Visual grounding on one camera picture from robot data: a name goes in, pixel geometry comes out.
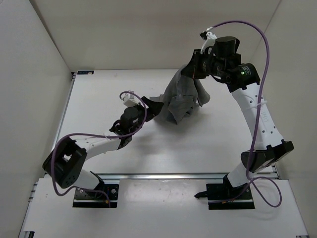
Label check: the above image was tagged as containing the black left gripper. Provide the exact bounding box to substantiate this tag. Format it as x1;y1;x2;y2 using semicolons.
131;95;164;133

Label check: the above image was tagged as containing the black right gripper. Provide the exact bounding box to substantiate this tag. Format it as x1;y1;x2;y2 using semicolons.
181;51;224;81

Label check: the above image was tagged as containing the grey pleated skirt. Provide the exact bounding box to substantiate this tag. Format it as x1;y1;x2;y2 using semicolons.
150;65;211;124

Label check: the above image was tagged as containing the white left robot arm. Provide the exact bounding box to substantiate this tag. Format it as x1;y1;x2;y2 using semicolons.
42;91;164;203

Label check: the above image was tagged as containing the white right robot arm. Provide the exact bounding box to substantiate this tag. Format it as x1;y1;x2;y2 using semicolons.
181;32;294;202

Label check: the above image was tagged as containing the blue label left corner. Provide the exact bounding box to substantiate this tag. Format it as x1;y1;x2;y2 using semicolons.
77;70;94;75

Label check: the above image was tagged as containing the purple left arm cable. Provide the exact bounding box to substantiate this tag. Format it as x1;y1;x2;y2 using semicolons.
51;91;147;208

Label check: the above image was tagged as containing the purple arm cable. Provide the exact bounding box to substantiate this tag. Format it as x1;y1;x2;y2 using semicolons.
51;91;147;208
208;20;283;208

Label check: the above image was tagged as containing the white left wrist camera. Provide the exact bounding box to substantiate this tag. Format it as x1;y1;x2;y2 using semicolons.
119;91;138;107

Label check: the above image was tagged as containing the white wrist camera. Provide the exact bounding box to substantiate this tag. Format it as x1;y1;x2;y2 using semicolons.
119;91;138;107
200;27;217;54

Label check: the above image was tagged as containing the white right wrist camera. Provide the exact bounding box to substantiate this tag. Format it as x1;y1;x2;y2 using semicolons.
200;27;217;54

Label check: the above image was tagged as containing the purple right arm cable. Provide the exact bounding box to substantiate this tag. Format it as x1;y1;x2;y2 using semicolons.
208;20;283;208

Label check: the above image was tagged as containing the aluminium rail along table front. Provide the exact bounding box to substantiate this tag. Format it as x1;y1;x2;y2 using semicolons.
98;173;225;180

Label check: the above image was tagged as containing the aluminium rail left table edge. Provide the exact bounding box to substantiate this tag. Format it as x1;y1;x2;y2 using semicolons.
51;71;77;152

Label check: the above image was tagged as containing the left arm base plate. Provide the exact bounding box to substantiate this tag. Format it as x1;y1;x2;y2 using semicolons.
72;180;119;209

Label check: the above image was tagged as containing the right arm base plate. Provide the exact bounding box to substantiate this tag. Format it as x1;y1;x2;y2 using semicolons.
206;181;255;210

